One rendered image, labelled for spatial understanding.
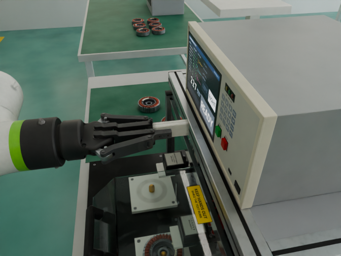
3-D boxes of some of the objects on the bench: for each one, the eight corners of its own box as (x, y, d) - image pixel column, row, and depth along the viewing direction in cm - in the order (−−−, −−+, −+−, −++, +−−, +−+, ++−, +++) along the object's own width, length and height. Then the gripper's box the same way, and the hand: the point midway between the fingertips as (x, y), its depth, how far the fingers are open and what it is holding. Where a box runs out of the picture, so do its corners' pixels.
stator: (164, 108, 143) (164, 102, 140) (146, 116, 137) (146, 109, 135) (151, 99, 149) (151, 93, 147) (134, 106, 144) (133, 100, 142)
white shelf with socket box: (211, 98, 151) (220, 9, 123) (194, 68, 180) (198, -9, 152) (271, 92, 156) (293, 5, 128) (244, 64, 185) (258, -11, 157)
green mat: (85, 162, 112) (85, 162, 111) (91, 88, 159) (90, 88, 159) (299, 135, 126) (299, 134, 125) (245, 74, 173) (245, 74, 173)
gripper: (70, 134, 59) (180, 123, 62) (63, 181, 49) (195, 163, 52) (62, 104, 54) (181, 94, 58) (52, 149, 44) (198, 132, 48)
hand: (170, 129), depth 54 cm, fingers closed
